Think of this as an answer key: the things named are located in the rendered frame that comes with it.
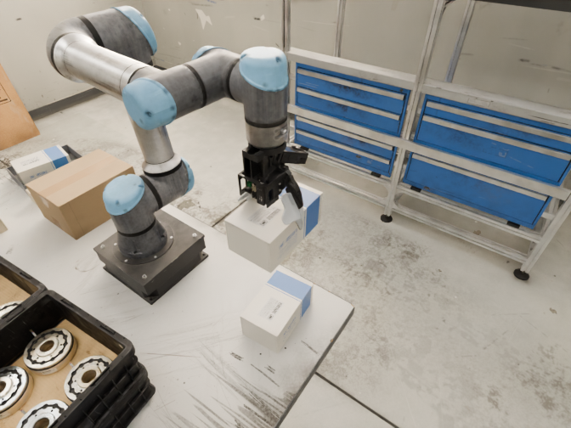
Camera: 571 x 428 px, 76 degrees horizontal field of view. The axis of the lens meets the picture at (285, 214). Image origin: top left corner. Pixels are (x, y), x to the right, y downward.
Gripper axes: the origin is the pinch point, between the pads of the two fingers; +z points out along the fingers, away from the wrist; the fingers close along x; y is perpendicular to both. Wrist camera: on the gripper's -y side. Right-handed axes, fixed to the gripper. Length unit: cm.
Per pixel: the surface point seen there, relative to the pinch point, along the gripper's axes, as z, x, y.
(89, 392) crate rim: 18, -11, 46
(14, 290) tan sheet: 28, -59, 42
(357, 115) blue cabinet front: 46, -44, -139
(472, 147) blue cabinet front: 45, 21, -139
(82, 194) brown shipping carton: 25, -79, 8
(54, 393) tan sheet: 28, -23, 50
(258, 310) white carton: 32.0, -2.2, 6.1
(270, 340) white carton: 35.9, 4.6, 9.7
